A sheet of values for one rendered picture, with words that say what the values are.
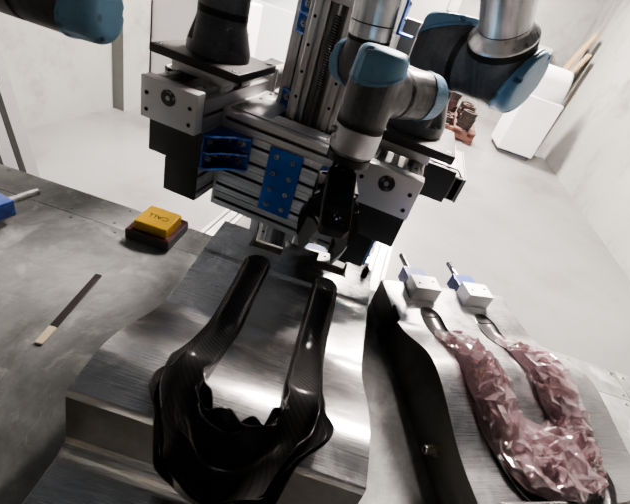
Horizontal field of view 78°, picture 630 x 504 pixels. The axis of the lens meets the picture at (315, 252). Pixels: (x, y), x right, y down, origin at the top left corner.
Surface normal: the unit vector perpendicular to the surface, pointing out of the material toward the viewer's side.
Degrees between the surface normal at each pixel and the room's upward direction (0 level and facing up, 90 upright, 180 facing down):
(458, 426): 16
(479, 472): 2
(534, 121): 90
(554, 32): 90
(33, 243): 0
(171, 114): 90
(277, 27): 90
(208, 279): 3
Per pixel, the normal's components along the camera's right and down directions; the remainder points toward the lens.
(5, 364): 0.27, -0.78
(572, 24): -0.29, 0.49
